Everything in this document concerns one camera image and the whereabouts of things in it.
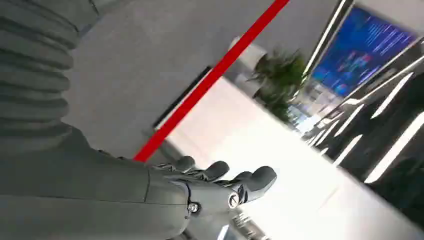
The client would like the green potted plant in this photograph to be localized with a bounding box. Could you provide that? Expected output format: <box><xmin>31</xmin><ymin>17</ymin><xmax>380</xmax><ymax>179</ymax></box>
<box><xmin>248</xmin><ymin>47</ymin><xmax>307</xmax><ymax>125</ymax></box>

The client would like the red barrier tape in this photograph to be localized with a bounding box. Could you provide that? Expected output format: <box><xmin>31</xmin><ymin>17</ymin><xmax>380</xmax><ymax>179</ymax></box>
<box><xmin>132</xmin><ymin>0</ymin><xmax>291</xmax><ymax>163</ymax></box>

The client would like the blue wall display screen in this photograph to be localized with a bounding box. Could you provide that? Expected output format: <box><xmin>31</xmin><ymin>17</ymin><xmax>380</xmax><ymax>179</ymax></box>
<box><xmin>310</xmin><ymin>5</ymin><xmax>419</xmax><ymax>99</ymax></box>

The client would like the white plant pot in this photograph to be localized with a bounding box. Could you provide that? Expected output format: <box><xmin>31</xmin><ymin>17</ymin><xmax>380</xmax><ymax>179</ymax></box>
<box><xmin>223</xmin><ymin>35</ymin><xmax>269</xmax><ymax>99</ymax></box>

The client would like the ribbed grey right arm sleeve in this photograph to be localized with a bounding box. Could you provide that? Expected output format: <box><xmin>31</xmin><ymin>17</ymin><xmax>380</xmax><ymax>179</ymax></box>
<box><xmin>0</xmin><ymin>0</ymin><xmax>100</xmax><ymax>157</ymax></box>

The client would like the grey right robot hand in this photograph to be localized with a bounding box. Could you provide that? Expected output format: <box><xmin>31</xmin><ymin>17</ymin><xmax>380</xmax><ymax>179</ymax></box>
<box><xmin>0</xmin><ymin>127</ymin><xmax>278</xmax><ymax>240</ymax></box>

